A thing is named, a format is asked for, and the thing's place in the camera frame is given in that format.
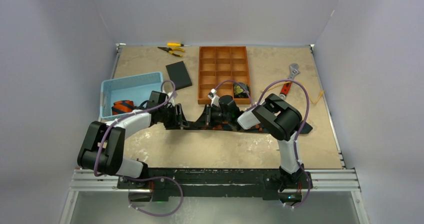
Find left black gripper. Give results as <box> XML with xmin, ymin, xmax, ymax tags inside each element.
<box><xmin>158</xmin><ymin>103</ymin><xmax>189</xmax><ymax>130</ymax></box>

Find rolled yellow floral tie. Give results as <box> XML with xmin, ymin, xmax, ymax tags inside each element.
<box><xmin>233</xmin><ymin>82</ymin><xmax>250</xmax><ymax>99</ymax></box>

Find light blue plastic basket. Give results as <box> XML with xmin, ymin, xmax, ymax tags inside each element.
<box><xmin>99</xmin><ymin>71</ymin><xmax>164</xmax><ymax>121</ymax></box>

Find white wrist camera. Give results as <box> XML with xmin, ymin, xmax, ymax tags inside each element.
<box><xmin>165</xmin><ymin>91</ymin><xmax>177</xmax><ymax>107</ymax></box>
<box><xmin>207</xmin><ymin>88</ymin><xmax>220</xmax><ymax>107</ymax></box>

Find red handled adjustable wrench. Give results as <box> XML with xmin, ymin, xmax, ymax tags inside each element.
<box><xmin>279</xmin><ymin>63</ymin><xmax>301</xmax><ymax>100</ymax></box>

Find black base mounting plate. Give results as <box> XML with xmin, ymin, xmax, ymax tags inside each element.
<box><xmin>117</xmin><ymin>167</ymin><xmax>313</xmax><ymax>203</ymax></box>

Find aluminium frame rail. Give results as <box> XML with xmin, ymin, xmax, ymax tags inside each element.
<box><xmin>67</xmin><ymin>167</ymin><xmax>362</xmax><ymax>197</ymax></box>

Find dark orange floral tie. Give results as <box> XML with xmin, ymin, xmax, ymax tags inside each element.
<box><xmin>185</xmin><ymin>118</ymin><xmax>314</xmax><ymax>135</ymax></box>

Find yellow cable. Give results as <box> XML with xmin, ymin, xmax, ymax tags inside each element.
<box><xmin>260</xmin><ymin>83</ymin><xmax>327</xmax><ymax>105</ymax></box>

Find black foam block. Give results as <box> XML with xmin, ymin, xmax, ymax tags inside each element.
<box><xmin>165</xmin><ymin>61</ymin><xmax>193</xmax><ymax>90</ymax></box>

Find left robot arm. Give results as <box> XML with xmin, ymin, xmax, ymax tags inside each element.
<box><xmin>77</xmin><ymin>91</ymin><xmax>189</xmax><ymax>189</ymax></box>

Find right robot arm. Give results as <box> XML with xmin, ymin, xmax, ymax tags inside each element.
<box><xmin>188</xmin><ymin>94</ymin><xmax>303</xmax><ymax>188</ymax></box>

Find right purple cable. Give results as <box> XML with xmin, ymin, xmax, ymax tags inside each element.
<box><xmin>211</xmin><ymin>79</ymin><xmax>314</xmax><ymax>210</ymax></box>

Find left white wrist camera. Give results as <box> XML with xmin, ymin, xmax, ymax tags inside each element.
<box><xmin>165</xmin><ymin>91</ymin><xmax>177</xmax><ymax>107</ymax></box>

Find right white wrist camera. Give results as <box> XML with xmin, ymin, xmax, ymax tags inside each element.
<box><xmin>207</xmin><ymin>88</ymin><xmax>220</xmax><ymax>107</ymax></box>

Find purple cable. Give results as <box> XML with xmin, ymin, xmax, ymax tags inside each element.
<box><xmin>93</xmin><ymin>80</ymin><xmax>185</xmax><ymax>218</ymax></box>
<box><xmin>211</xmin><ymin>79</ymin><xmax>314</xmax><ymax>210</ymax></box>

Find orange navy striped tie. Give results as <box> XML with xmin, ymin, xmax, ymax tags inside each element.
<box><xmin>111</xmin><ymin>100</ymin><xmax>135</xmax><ymax>115</ymax></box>

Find yellow handled screwdriver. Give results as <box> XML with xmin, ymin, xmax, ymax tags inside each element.
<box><xmin>166</xmin><ymin>42</ymin><xmax>191</xmax><ymax>49</ymax></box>

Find orange wooden compartment tray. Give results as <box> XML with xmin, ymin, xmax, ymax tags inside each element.
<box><xmin>197</xmin><ymin>46</ymin><xmax>251</xmax><ymax>105</ymax></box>

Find yellow handled pliers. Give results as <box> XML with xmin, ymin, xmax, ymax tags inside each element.
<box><xmin>157</xmin><ymin>46</ymin><xmax>186</xmax><ymax>58</ymax></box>

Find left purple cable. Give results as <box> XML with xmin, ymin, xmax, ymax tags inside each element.
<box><xmin>93</xmin><ymin>80</ymin><xmax>185</xmax><ymax>218</ymax></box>

